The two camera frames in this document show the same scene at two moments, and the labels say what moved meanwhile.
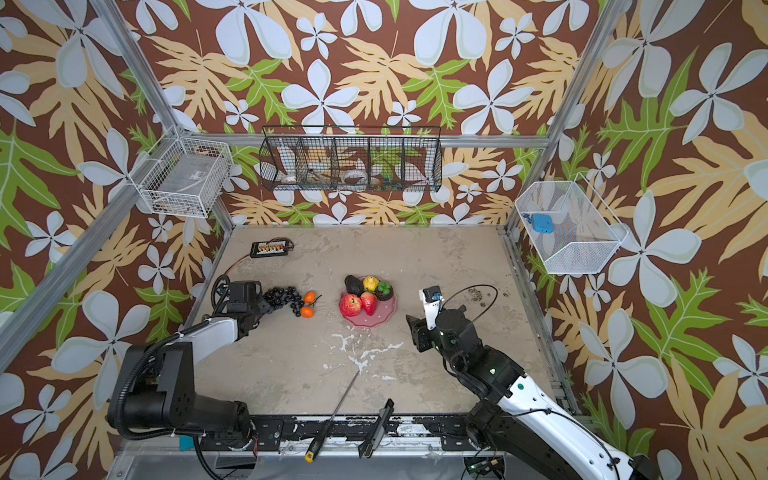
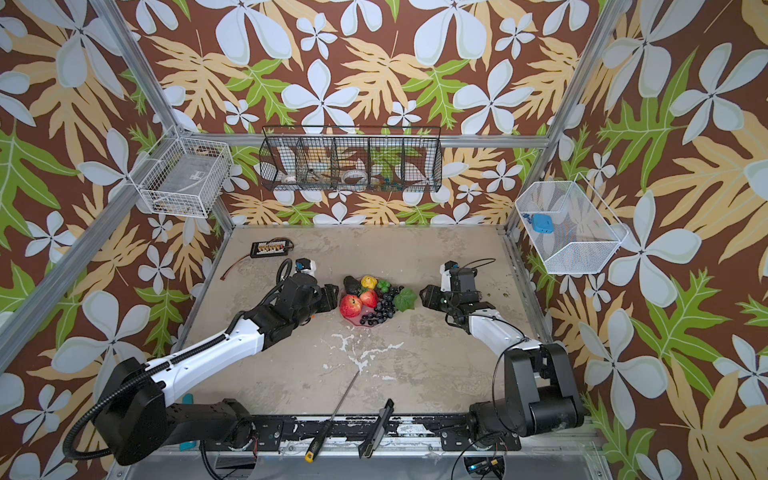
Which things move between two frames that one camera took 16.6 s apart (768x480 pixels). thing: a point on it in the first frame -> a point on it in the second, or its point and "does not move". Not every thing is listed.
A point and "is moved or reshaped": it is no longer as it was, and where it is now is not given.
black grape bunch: [279, 297] is moved or reshaped
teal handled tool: [186, 442] does not move
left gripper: [263, 303] -> [329, 297]
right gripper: [419, 330] -> [436, 297]
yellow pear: [370, 282] does not move
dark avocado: [354, 285] does not move
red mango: [369, 302] does not move
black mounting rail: [351, 433] does not move
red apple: [350, 305] does not move
